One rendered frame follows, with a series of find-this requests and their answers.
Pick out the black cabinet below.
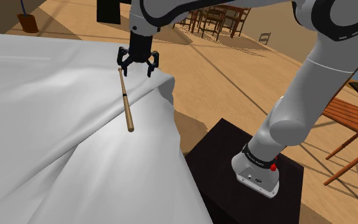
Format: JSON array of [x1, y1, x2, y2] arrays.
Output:
[[96, 0, 132, 25]]

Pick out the dark robot stand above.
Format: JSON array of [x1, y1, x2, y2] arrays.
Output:
[[184, 117, 305, 224]]

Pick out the bed with white sheet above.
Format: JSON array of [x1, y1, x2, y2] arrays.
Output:
[[0, 32, 214, 224]]

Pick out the wooden slatted chair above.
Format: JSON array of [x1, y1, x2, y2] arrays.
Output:
[[321, 81, 358, 187]]

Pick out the wooden baseball bat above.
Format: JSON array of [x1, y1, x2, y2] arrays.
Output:
[[118, 67, 135, 134]]

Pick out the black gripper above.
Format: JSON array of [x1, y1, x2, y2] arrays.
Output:
[[117, 31, 160, 79]]

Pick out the brown plant pot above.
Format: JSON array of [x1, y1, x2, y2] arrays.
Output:
[[16, 0, 39, 34]]

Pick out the wooden dining chair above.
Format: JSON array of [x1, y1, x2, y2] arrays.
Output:
[[172, 9, 200, 34], [222, 5, 252, 39], [197, 6, 229, 42]]

